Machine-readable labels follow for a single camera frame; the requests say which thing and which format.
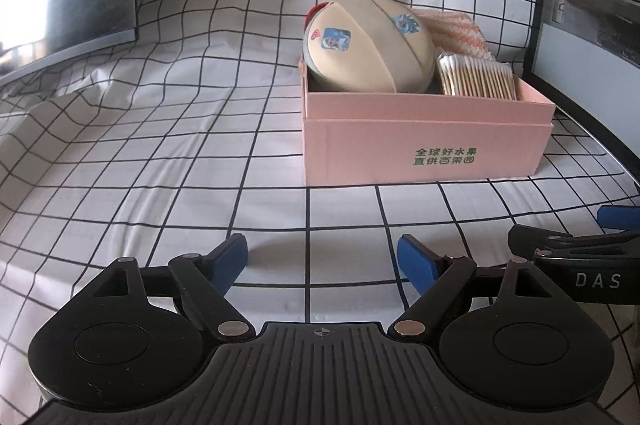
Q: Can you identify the pack of cotton swabs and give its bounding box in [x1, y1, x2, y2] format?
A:
[436, 52, 518, 101]

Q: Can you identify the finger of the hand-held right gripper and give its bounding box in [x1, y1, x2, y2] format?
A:
[596, 204, 640, 232]
[507, 225, 640, 260]

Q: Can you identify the pink cardboard box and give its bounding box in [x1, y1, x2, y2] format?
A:
[298, 58, 556, 187]

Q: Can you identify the pink white striped fuzzy towel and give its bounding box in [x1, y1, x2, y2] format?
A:
[412, 8, 496, 62]

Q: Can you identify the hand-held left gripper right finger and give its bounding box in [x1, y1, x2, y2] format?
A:
[387, 234, 577, 342]

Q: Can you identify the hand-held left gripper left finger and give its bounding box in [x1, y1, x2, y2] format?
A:
[90, 233, 252, 342]

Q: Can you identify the computer case with glass panel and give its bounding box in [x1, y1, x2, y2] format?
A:
[522, 0, 640, 186]

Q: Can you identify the beige cap with stickers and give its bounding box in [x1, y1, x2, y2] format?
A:
[302, 0, 437, 95]

